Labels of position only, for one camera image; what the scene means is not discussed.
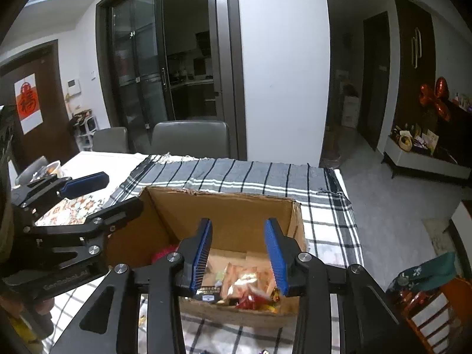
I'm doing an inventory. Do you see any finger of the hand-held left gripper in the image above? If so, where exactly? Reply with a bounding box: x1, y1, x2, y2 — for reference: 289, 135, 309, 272
27, 196, 144, 244
11, 171, 110, 216

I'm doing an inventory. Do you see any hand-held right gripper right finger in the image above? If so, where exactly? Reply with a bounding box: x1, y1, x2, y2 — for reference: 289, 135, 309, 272
263, 218, 425, 354

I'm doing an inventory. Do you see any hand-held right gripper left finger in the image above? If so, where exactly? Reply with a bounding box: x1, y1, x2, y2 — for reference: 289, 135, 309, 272
50, 218, 214, 354

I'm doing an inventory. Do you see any beige orange snack packet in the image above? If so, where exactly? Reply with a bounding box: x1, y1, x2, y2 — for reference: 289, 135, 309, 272
221, 262, 275, 297

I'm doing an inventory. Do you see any red round snack packet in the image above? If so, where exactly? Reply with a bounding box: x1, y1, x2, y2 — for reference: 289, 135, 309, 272
236, 291, 281, 311

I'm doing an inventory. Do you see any brown cardboard box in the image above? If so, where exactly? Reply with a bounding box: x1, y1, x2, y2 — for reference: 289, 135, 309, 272
105, 186, 307, 327

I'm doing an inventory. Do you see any person's left hand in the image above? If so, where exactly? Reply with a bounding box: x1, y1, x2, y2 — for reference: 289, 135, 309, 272
35, 297, 56, 314

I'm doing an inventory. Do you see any patterned tile table runner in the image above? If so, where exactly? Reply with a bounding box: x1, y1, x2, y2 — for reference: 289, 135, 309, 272
35, 188, 111, 227

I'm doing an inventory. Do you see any white printed table cover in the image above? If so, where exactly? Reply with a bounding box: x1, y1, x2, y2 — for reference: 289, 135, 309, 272
7, 151, 148, 192

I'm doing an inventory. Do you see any narrow grey dining chair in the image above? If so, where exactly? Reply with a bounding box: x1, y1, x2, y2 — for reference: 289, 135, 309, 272
92, 127, 130, 153

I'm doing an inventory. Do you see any white shoe rack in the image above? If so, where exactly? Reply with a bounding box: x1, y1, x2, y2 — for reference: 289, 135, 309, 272
68, 110, 100, 152

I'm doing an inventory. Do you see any grey bowl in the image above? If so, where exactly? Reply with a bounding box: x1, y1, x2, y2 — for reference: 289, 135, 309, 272
15, 156, 48, 186

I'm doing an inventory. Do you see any dark wooden entrance door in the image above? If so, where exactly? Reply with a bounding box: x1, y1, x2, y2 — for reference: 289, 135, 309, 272
0, 40, 80, 181

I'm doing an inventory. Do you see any grey plaid tablecloth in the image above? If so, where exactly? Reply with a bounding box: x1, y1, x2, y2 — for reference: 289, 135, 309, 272
48, 154, 364, 354

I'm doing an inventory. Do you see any red white door poster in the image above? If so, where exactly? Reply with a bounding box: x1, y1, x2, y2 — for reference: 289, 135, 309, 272
15, 74, 44, 135

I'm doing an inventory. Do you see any wide grey dining chair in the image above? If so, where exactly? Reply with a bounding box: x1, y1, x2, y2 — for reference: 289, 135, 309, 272
151, 120, 230, 159

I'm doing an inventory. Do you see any glass sliding door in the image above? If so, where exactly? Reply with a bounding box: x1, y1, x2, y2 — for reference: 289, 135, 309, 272
96, 0, 174, 152

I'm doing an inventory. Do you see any green cloth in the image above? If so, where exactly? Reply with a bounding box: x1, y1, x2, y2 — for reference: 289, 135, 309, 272
385, 253, 458, 296

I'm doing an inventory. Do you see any white carton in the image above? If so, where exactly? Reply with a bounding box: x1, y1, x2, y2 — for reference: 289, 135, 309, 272
341, 94, 360, 128

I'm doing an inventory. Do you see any wooden slat chair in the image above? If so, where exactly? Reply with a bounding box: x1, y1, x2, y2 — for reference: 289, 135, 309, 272
400, 276, 472, 354

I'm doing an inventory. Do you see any white low cabinet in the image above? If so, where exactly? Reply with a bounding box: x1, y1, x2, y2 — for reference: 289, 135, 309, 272
381, 135, 472, 189

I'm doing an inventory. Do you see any silver refrigerator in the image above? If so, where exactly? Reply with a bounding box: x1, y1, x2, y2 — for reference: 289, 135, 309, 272
207, 0, 237, 119

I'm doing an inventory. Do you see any dark interior door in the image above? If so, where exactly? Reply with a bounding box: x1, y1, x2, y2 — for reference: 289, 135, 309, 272
357, 11, 391, 152

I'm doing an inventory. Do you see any dark sideboard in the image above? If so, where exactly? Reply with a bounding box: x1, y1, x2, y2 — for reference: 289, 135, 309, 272
428, 96, 472, 163

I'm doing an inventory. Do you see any red foil balloon cluster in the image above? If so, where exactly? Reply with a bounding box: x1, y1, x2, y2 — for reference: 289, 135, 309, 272
418, 77, 452, 122

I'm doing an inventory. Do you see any white wall intercom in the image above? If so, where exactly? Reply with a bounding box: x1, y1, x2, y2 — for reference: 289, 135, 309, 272
66, 77, 82, 98

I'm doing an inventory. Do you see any dark wardrobe with handles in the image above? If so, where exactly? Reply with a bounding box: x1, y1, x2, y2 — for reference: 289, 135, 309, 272
393, 0, 434, 152

